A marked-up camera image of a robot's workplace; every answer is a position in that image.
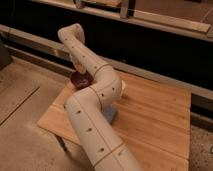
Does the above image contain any dark red ceramic bowl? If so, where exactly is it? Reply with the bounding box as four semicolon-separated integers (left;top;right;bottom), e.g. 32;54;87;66
70;72;93;89

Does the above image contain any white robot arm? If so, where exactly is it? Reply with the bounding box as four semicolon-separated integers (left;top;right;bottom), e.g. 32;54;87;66
58;23;143;171

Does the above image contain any white paper cup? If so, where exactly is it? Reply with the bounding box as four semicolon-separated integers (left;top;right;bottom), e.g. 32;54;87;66
120;81;126;97

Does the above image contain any blue sponge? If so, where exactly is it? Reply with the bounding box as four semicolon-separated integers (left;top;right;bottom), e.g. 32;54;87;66
106;106;117;123

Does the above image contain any metal table leg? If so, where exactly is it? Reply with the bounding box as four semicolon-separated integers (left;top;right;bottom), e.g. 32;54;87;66
56;135;67;152

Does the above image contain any wooden shelf rail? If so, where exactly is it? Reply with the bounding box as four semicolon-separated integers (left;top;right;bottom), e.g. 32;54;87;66
31;0;213;42

